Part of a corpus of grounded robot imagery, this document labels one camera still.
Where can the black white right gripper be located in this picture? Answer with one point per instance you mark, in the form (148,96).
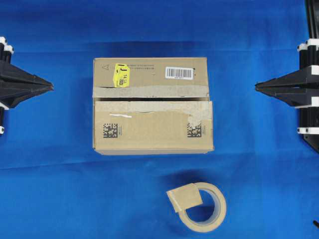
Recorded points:
(306,97)

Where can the beige packing tape roll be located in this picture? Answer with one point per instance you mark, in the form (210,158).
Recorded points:
(188,196)

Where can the brown cardboard box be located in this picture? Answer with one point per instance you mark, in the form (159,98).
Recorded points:
(144,106)

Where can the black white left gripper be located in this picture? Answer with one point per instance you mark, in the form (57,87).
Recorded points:
(10,98)

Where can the blue table cloth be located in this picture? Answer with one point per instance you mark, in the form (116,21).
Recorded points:
(53,185)

